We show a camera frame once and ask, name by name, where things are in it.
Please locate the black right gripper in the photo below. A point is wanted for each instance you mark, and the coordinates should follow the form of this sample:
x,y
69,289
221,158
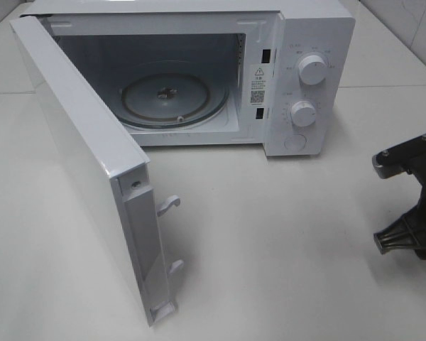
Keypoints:
x,y
409,230

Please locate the round white door button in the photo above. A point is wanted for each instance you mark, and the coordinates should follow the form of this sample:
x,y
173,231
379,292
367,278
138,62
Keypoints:
x,y
295,143

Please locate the white control knob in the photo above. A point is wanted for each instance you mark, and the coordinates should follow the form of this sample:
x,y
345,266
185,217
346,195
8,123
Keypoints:
x,y
312,68
303,113

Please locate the white microwave door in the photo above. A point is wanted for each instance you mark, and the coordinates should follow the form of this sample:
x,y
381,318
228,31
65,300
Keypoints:
x,y
108,168

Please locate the white microwave oven body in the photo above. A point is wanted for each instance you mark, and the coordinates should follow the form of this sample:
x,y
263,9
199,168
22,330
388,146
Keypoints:
x,y
254,46

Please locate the glass microwave turntable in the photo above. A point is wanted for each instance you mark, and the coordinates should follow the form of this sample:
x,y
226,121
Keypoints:
x,y
171,95

